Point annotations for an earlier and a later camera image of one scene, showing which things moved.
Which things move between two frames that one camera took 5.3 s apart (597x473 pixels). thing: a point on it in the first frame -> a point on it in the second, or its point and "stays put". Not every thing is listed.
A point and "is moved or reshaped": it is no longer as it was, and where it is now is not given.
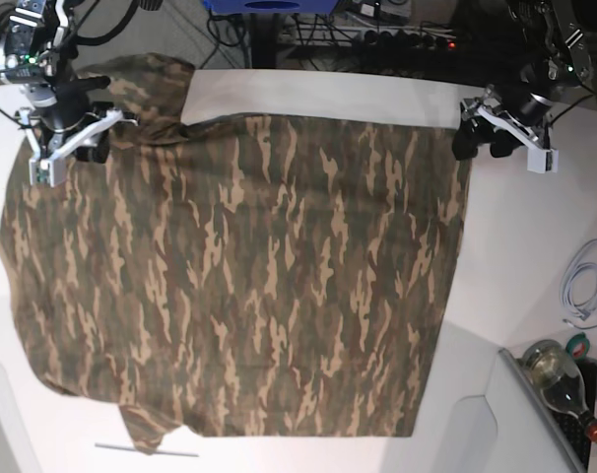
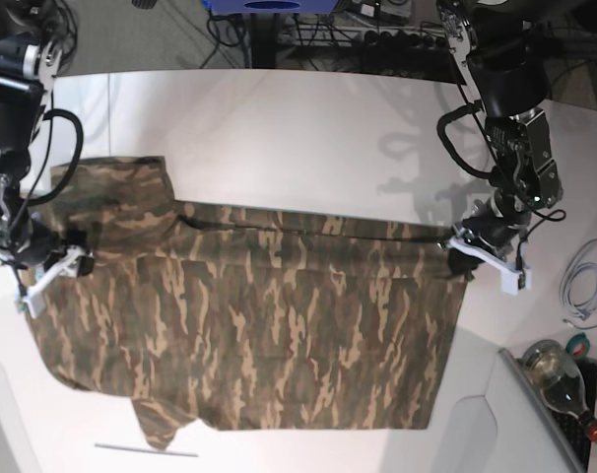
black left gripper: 62,108 -> 35,241
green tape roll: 578,345 stays put
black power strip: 402,42 stays put
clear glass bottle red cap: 562,383 stays put
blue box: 271,6 stays put
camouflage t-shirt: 235,275 is moved or reshaped
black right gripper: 521,98 -> 496,223
